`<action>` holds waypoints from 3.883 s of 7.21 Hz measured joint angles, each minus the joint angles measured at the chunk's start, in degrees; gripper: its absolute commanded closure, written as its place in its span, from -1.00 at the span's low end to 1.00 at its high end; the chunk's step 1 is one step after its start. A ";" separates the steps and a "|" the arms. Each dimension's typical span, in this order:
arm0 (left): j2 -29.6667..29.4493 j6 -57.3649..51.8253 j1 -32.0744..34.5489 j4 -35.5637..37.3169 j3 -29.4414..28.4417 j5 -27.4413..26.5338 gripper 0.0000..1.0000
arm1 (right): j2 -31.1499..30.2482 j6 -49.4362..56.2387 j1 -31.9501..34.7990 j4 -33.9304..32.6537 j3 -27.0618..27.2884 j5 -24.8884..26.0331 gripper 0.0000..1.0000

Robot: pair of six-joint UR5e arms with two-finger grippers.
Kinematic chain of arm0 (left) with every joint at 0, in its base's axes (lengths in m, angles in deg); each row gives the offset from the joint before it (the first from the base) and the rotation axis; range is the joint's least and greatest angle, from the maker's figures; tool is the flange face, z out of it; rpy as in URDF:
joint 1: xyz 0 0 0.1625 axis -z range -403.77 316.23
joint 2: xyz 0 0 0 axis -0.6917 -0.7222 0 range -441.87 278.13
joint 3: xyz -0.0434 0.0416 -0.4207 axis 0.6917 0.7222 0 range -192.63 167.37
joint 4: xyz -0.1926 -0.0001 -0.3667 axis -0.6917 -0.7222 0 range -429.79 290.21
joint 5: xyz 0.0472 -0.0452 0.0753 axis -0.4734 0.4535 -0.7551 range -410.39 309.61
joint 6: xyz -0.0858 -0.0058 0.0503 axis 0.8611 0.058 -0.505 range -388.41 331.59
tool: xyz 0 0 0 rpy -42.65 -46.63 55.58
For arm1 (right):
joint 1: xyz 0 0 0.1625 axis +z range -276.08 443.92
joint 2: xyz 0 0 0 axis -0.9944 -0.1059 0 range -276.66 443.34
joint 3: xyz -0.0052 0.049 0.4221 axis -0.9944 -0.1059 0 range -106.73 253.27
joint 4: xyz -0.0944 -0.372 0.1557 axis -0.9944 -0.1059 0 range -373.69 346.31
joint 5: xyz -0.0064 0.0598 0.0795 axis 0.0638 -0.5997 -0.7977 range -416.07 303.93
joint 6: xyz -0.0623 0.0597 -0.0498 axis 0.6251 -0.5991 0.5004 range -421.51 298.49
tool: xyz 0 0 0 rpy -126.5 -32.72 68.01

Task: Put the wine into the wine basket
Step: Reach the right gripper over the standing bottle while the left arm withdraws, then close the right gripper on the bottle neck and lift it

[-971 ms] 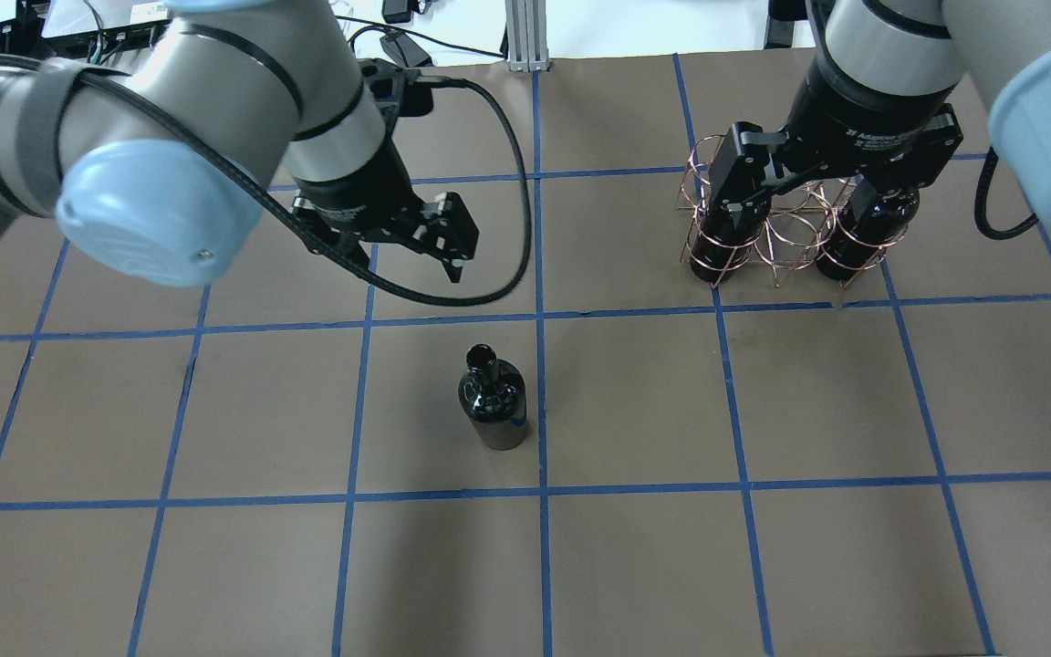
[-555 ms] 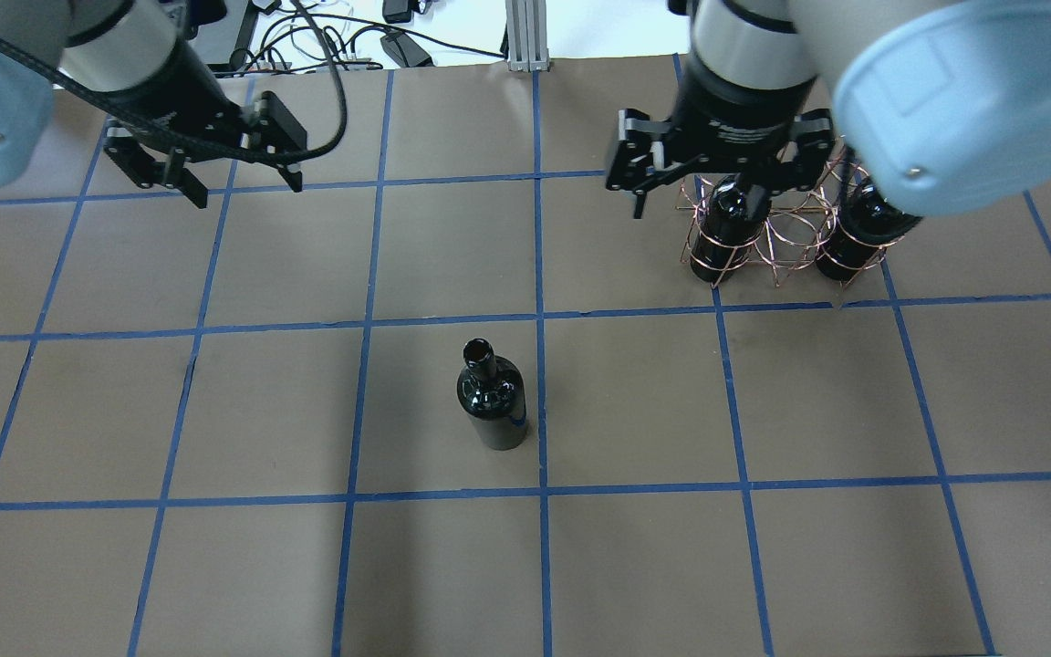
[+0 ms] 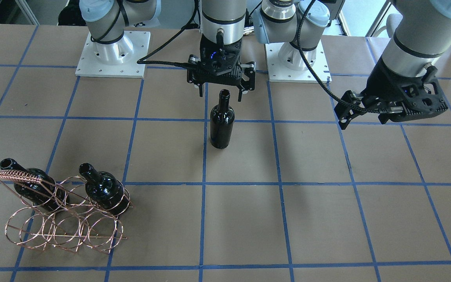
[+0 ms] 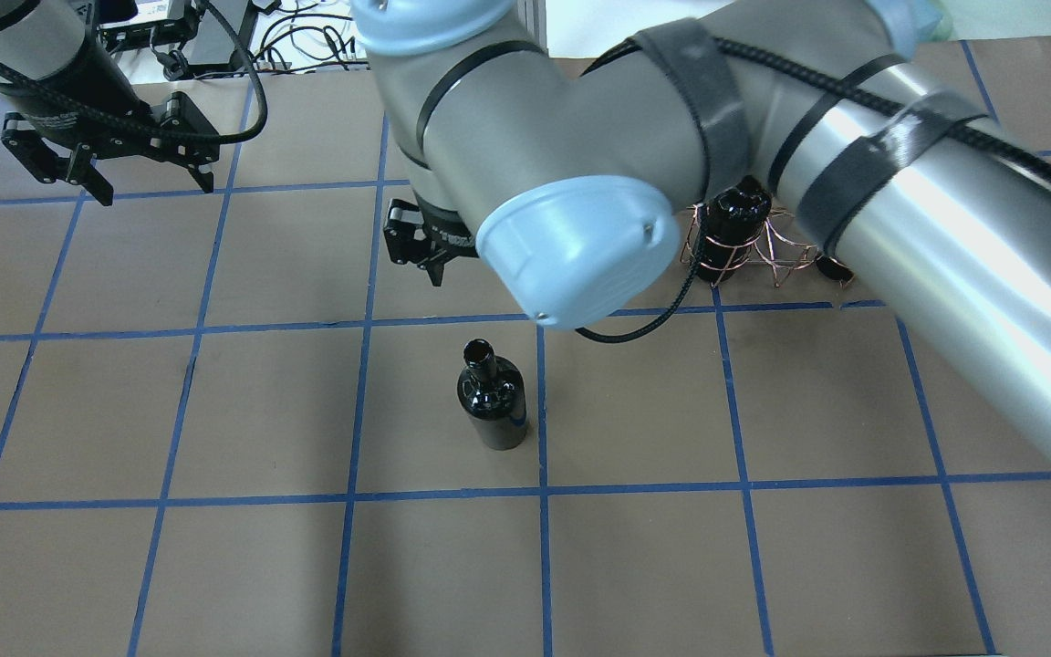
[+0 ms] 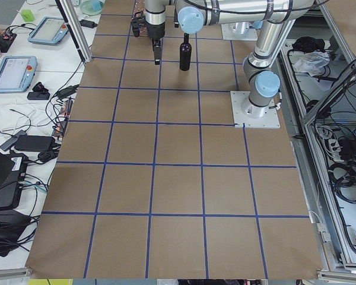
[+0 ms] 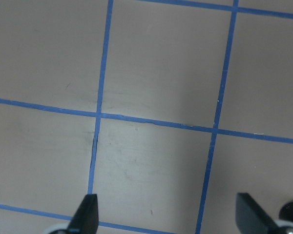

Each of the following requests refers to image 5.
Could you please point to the green bowl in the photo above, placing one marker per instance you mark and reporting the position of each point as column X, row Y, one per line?
column 91, row 7

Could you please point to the blue teach pendant near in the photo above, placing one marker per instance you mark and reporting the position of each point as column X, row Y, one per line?
column 16, row 73

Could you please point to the black small device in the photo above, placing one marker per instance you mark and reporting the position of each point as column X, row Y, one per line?
column 39, row 92

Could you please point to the black laptop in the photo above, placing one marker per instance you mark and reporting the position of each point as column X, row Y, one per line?
column 13, row 169

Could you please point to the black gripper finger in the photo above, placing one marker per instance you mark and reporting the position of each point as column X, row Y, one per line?
column 157, row 51

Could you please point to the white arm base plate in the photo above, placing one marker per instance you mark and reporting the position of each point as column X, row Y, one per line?
column 251, row 35
column 246, row 115

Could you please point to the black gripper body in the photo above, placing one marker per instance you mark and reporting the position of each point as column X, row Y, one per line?
column 155, row 30

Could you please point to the white crumpled cloth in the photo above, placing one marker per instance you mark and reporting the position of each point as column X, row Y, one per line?
column 313, row 63

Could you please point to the aluminium frame post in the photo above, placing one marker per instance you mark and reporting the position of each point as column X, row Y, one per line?
column 71, row 19

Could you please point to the copper wire wine basket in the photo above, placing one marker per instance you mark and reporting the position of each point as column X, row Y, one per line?
column 138, row 7

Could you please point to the green box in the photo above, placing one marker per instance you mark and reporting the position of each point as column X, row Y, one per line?
column 27, row 15

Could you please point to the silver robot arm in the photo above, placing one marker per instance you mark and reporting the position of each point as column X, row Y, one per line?
column 192, row 16
column 244, row 27

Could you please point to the blue teach pendant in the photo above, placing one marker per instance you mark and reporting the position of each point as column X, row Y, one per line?
column 16, row 73
column 50, row 31

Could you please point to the black power adapter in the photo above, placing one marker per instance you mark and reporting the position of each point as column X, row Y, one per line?
column 34, row 143

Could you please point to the dark wine bottle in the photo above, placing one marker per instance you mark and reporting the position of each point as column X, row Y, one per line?
column 185, row 53

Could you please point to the blue teach pendant far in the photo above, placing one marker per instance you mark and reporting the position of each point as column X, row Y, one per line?
column 50, row 31

